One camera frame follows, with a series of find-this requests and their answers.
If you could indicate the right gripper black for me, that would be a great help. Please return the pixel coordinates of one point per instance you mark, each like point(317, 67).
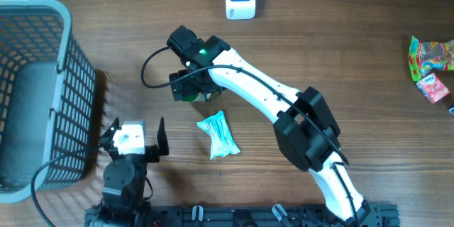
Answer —
point(184, 84)

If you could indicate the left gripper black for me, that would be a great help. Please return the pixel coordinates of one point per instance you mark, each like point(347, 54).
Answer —
point(154, 152)

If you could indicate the mint wet wipes pack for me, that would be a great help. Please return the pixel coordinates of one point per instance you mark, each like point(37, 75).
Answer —
point(222, 142)

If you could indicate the green Haribo candy bag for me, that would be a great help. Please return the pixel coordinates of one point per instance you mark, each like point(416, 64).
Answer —
point(430, 55)

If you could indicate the green lid plastic jar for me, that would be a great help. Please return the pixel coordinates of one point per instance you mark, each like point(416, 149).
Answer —
point(196, 97)

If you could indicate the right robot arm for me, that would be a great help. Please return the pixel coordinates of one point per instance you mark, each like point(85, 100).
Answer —
point(305, 129)

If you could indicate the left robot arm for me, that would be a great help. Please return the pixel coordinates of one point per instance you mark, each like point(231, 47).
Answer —
point(123, 202)

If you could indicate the grey plastic mesh basket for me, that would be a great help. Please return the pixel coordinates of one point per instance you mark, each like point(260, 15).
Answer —
point(47, 95)

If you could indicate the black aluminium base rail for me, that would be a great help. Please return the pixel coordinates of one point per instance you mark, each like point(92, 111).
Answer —
point(306, 215)

